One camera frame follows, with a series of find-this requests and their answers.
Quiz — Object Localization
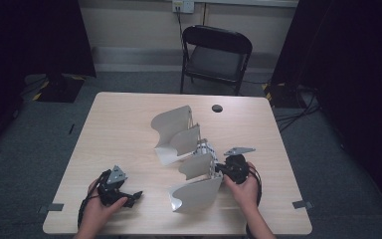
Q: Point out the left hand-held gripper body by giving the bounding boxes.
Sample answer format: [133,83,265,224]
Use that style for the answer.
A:
[97,164,128,207]

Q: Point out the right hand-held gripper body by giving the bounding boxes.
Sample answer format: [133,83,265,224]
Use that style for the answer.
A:
[223,146,257,185]

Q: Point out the white expandable metal file rack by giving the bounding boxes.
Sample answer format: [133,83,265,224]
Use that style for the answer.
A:
[150,105,225,214]

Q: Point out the person's right hand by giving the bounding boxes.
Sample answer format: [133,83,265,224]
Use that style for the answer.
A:
[223,161,260,209]

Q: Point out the person's left hand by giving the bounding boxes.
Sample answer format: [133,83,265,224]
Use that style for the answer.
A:
[79,178,129,233]

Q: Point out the grey tape strip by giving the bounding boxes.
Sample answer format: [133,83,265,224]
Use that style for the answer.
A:
[38,202,65,214]
[291,200,314,210]

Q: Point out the black stand base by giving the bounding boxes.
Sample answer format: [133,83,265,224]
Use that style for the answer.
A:
[262,82,307,109]
[33,73,87,104]

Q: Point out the black folding chair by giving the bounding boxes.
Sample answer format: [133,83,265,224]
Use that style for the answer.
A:
[179,25,254,97]

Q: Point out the black curtain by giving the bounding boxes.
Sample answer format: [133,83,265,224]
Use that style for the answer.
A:
[0,0,96,157]
[271,0,382,220]

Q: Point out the right hand-held gripper black cable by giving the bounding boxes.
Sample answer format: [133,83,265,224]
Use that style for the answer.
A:
[245,165,264,239]

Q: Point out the hand-held gripper black cable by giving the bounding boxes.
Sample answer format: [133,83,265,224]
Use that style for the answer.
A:
[245,165,264,239]
[78,169,111,230]

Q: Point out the left hand-held gripper black cable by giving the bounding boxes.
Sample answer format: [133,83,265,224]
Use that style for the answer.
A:
[78,169,111,230]

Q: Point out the black floor cables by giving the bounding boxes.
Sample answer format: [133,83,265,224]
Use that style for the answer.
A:
[273,84,321,133]

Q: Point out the black wall socket cable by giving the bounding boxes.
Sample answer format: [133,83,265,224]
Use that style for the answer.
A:
[176,5,186,51]

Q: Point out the white wall socket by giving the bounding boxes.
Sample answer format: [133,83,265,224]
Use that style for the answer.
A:
[172,0,195,14]

